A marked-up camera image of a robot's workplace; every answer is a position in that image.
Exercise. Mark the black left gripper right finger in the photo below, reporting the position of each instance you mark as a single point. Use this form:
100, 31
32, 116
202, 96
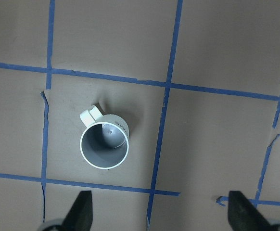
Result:
243, 216

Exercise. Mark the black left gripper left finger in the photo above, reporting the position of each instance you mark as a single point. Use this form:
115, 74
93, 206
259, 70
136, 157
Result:
80, 215

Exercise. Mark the white mug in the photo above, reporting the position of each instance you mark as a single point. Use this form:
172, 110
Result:
104, 144

